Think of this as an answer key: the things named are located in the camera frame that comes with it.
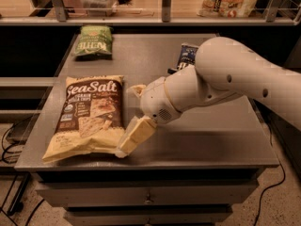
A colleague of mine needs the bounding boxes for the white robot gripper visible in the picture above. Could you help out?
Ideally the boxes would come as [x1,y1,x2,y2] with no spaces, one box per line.
[115,77,182,158]

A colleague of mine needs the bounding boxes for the brown sea salt chip bag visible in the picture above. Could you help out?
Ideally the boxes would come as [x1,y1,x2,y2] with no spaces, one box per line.
[42,75,125,163]

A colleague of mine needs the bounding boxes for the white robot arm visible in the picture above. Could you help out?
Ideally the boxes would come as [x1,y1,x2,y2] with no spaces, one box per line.
[116,37,301,158]

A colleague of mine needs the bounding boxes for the blue kettle chip bag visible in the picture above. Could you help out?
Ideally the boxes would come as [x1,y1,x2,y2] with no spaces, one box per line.
[167,42,198,74]

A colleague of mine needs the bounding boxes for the green jalapeno chip bag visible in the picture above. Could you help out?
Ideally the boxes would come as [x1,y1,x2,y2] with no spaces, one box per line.
[73,25,113,57]

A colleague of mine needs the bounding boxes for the colourful snack bag on shelf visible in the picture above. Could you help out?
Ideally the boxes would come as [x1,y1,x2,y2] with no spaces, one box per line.
[198,0,258,18]

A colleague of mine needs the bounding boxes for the grey drawer cabinet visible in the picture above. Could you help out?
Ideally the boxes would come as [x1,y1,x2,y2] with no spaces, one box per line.
[16,34,278,226]

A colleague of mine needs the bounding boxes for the upper drawer knob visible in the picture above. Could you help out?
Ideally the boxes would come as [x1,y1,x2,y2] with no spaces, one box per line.
[144,193,153,205]

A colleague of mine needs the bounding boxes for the clear plastic container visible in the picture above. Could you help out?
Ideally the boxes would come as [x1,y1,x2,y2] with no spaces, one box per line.
[80,0,117,17]

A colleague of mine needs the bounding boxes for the grey metal shelf rack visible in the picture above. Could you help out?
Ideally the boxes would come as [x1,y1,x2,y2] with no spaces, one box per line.
[0,0,301,26]

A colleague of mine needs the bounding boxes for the black cables on left floor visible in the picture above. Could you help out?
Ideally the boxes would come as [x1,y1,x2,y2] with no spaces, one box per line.
[0,116,45,226]

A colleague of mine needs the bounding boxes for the black cable on right floor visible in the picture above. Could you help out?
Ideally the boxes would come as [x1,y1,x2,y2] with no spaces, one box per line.
[252,122,287,226]

